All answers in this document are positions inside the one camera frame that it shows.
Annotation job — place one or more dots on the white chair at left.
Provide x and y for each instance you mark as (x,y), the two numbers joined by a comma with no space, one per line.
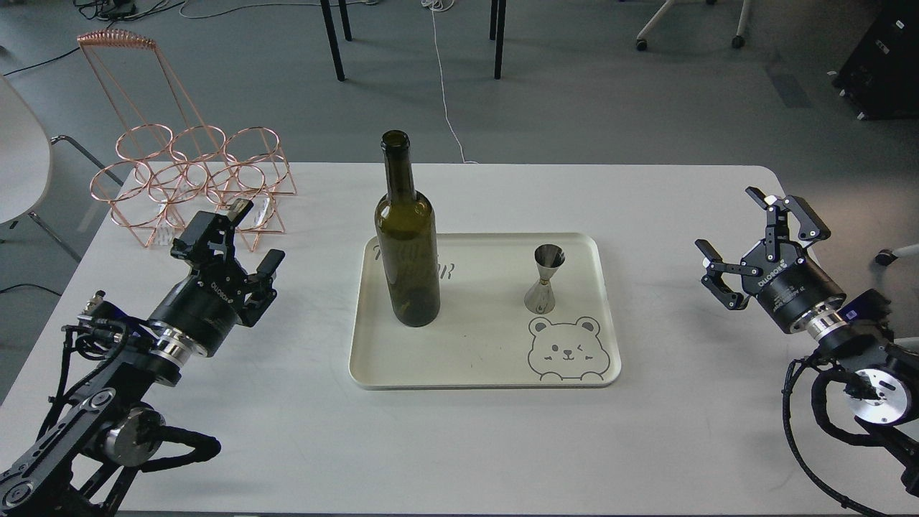
(26,163)

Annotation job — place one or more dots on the black equipment case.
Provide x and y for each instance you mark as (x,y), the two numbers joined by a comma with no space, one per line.
(880,77)

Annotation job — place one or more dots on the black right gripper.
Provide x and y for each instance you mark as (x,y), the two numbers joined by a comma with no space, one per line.
(793,283)

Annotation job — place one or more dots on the cream bear serving tray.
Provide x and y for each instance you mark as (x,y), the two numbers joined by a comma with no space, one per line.
(484,337)

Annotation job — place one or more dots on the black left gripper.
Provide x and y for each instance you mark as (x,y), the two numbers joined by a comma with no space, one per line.
(218,294)

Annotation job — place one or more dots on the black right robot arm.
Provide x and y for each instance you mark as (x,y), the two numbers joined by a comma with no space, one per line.
(865,383)

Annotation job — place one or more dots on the silver metal jigger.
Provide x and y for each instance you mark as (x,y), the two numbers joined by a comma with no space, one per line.
(540,298)

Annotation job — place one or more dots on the white caster chair leg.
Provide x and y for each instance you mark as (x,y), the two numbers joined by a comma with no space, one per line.
(887,256)

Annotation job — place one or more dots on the white office chair base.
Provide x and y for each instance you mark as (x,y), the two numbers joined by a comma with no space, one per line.
(686,19)

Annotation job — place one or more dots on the dark green wine bottle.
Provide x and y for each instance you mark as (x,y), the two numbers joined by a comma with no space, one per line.
(404,221)

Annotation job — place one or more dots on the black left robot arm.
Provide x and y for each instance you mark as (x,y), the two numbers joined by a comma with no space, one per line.
(99,433)

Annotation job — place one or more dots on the copper wire bottle rack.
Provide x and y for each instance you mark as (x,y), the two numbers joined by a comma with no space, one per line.
(175,161)

